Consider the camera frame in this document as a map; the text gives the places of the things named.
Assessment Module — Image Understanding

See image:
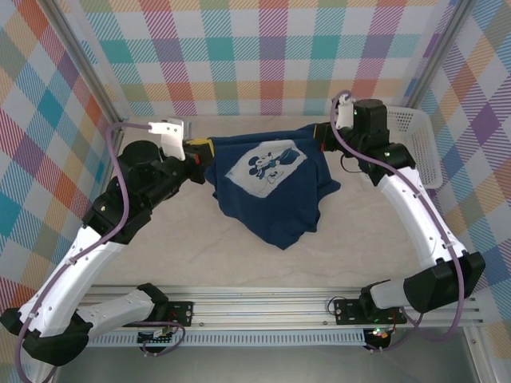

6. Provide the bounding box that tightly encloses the white slotted cable duct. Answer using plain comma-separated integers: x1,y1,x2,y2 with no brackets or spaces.
63,329,366,347

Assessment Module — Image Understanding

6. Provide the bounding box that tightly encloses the aluminium corner post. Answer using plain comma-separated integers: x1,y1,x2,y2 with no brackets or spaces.
42,0,129,131
401,0,476,111

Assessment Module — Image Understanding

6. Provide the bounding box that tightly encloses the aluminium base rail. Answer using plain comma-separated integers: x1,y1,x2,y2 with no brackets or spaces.
43,285,484,330

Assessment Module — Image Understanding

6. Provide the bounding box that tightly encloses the small electronics board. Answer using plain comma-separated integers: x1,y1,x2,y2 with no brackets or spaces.
366,326,394,348
137,329,176,345

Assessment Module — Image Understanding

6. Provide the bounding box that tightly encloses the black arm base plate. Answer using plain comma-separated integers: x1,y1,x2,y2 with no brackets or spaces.
333,298,408,325
159,301,195,328

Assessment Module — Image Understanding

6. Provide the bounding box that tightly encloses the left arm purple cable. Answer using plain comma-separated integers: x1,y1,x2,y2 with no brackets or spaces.
14,121,187,382

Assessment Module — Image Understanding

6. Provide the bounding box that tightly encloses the white perforated plastic basket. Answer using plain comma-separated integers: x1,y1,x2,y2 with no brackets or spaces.
385,104,443,189

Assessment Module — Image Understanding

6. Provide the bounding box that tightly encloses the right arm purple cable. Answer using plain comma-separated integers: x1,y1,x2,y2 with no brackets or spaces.
331,90,474,354

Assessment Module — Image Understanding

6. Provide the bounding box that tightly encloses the navy blue printed t-shirt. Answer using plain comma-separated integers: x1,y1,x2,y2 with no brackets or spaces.
204,123,343,251

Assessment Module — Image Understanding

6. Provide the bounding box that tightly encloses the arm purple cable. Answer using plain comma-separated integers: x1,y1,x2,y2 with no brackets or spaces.
14,121,187,382
331,90,474,354

